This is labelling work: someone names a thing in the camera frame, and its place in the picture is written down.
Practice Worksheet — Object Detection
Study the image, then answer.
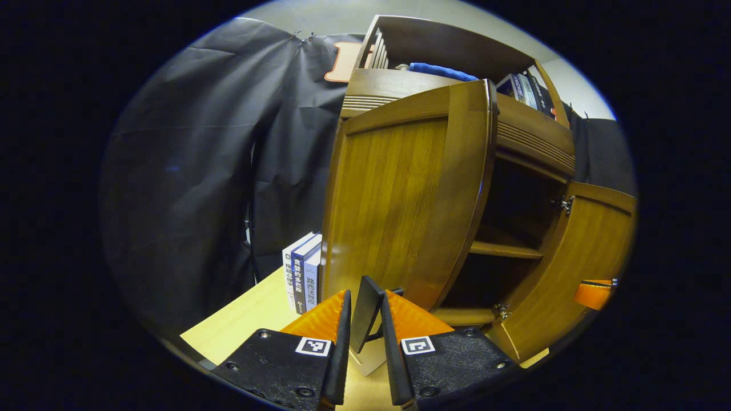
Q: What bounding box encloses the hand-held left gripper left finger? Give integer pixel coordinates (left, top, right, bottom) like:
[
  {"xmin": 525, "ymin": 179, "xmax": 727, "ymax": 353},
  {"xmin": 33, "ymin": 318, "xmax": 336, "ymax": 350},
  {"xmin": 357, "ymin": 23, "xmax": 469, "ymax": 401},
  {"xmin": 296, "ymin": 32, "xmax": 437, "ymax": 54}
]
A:
[{"xmin": 212, "ymin": 288, "xmax": 352, "ymax": 411}]

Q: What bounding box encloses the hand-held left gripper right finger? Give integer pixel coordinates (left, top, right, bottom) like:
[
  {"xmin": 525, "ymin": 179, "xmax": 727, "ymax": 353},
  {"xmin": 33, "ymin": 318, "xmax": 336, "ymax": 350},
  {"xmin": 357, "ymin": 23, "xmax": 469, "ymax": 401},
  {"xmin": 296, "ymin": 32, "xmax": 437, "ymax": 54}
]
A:
[{"xmin": 380, "ymin": 289, "xmax": 517, "ymax": 411}]

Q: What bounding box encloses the wooden cabinet door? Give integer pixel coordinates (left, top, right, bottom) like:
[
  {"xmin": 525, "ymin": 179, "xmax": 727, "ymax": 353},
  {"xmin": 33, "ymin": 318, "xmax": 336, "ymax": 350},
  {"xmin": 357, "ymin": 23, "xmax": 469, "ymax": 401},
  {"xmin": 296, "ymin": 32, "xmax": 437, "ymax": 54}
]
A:
[
  {"xmin": 320, "ymin": 79, "xmax": 499, "ymax": 377},
  {"xmin": 485, "ymin": 182, "xmax": 638, "ymax": 366}
]

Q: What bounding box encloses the wooden double-door shoe cabinet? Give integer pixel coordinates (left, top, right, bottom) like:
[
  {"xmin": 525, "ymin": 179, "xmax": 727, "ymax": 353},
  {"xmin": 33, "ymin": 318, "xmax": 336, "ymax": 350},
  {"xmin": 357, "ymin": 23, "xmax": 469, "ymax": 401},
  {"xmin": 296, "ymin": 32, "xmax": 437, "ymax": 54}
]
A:
[{"xmin": 320, "ymin": 14, "xmax": 638, "ymax": 377}]

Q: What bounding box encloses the wooden inner cabinet shelf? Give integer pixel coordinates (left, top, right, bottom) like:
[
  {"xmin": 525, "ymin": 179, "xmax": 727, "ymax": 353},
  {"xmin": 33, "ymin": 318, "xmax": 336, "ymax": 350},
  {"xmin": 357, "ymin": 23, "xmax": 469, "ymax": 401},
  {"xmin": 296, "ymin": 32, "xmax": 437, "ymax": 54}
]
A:
[{"xmin": 469, "ymin": 240, "xmax": 544, "ymax": 260}]

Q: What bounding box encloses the light blue spine book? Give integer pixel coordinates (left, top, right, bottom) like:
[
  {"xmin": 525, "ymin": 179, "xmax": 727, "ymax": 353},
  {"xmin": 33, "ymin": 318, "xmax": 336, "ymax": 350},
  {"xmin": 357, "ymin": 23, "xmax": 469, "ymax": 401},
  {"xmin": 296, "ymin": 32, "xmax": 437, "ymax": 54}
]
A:
[{"xmin": 303, "ymin": 248, "xmax": 324, "ymax": 312}]

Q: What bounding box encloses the navy spine book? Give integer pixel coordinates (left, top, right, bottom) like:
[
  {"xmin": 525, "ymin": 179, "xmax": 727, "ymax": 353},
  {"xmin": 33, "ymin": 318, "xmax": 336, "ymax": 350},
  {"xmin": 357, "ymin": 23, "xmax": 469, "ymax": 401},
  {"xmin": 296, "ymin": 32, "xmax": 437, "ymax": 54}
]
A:
[{"xmin": 290, "ymin": 234, "xmax": 322, "ymax": 315}]

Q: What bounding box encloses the white spine book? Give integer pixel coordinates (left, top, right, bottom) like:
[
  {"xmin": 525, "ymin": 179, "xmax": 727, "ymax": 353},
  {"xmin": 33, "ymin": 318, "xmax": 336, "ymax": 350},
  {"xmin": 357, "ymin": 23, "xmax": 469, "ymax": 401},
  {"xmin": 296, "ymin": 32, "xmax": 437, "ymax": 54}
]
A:
[{"xmin": 282, "ymin": 231, "xmax": 316, "ymax": 312}]

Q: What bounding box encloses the black spine book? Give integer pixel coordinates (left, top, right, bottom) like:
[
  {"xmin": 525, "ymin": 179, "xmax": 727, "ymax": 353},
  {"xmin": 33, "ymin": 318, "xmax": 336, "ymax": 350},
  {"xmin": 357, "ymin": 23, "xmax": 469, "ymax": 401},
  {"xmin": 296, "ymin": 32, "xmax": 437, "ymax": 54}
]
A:
[{"xmin": 525, "ymin": 70, "xmax": 557, "ymax": 118}]

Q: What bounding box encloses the grey spine book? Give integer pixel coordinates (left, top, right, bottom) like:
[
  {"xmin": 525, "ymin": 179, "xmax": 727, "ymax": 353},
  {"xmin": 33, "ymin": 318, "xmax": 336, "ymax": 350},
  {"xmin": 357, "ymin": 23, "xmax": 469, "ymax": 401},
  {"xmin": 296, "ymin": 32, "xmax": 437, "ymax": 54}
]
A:
[{"xmin": 511, "ymin": 73, "xmax": 539, "ymax": 110}]

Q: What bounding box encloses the folded blue towel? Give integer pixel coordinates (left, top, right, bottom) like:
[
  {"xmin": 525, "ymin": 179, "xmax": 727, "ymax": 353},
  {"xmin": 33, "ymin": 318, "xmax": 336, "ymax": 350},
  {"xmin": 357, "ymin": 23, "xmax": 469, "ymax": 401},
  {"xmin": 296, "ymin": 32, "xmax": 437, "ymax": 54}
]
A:
[{"xmin": 409, "ymin": 62, "xmax": 479, "ymax": 82}]

